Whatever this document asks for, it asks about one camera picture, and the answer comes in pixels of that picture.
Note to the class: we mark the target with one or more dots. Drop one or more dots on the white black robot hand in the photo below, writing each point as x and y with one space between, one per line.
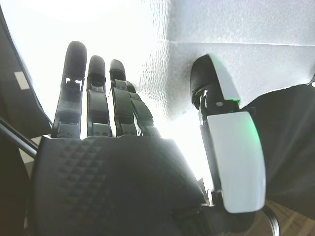
110 184

